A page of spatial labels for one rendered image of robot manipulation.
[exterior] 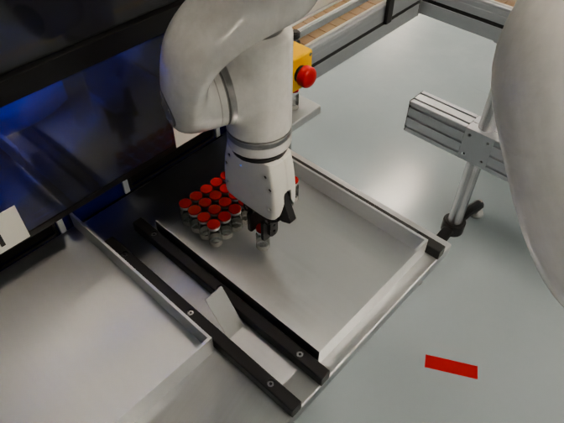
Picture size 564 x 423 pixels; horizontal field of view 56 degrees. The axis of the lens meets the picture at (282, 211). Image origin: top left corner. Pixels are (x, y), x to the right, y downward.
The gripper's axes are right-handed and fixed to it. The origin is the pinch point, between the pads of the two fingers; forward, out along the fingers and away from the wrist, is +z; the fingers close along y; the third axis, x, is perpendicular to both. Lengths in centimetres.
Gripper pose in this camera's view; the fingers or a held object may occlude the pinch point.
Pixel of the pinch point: (263, 221)
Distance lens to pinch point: 81.1
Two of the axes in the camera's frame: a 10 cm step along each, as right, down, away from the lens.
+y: 7.3, 4.9, -4.7
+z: 0.0, 6.9, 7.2
